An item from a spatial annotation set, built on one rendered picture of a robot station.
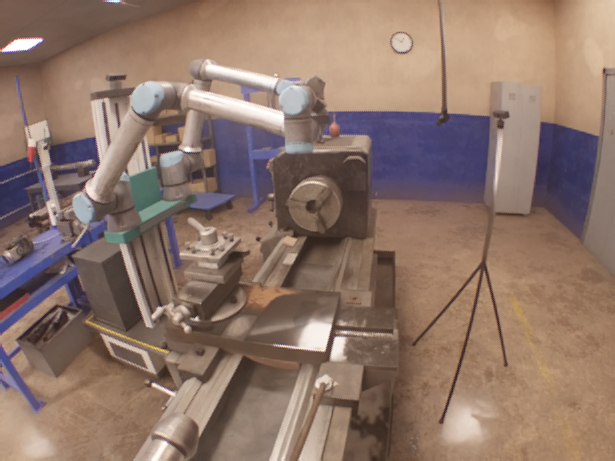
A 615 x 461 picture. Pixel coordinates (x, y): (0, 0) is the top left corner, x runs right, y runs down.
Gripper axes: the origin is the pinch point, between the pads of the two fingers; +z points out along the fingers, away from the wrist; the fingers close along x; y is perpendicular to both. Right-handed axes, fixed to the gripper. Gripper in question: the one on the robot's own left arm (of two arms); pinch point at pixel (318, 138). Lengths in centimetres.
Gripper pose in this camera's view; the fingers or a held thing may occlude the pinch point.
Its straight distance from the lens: 191.6
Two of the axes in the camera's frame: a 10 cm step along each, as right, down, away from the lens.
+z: 0.5, 9.2, 3.9
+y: -3.7, -3.5, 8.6
